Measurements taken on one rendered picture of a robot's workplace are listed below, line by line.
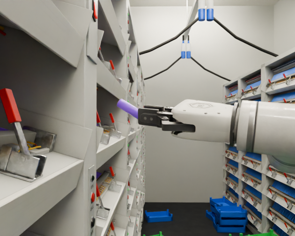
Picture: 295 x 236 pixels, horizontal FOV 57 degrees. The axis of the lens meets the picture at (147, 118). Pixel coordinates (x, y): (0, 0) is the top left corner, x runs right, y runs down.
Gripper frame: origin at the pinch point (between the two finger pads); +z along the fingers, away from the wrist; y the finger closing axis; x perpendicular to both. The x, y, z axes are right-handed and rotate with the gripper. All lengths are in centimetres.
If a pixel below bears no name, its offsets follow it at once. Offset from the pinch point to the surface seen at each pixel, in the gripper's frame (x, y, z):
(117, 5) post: -28, -62, 41
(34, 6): -16.9, 24.5, 1.8
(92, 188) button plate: 11.2, 10.9, 6.7
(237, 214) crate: 166, -222, -6
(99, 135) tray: 3.9, 4.1, 9.2
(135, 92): 20, -117, 61
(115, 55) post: -8, -56, 40
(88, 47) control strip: -12.7, 7.4, 8.0
